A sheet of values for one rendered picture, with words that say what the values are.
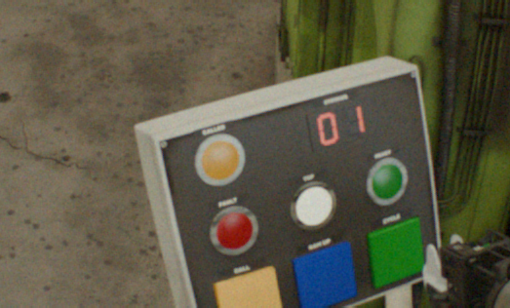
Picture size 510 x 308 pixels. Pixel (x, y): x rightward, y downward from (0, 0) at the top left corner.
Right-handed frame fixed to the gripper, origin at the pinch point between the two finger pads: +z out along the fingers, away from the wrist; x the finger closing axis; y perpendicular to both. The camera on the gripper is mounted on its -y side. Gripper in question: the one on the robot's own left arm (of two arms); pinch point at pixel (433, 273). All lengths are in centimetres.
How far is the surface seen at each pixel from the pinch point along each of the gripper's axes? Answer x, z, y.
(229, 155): 18.9, 10.0, 18.3
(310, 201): 10.4, 10.0, 10.3
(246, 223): 18.5, 10.0, 10.0
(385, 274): 2.1, 9.6, -2.2
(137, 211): -3, 154, -33
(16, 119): 16, 192, -12
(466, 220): -28, 40, -13
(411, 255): -2.0, 9.6, -1.0
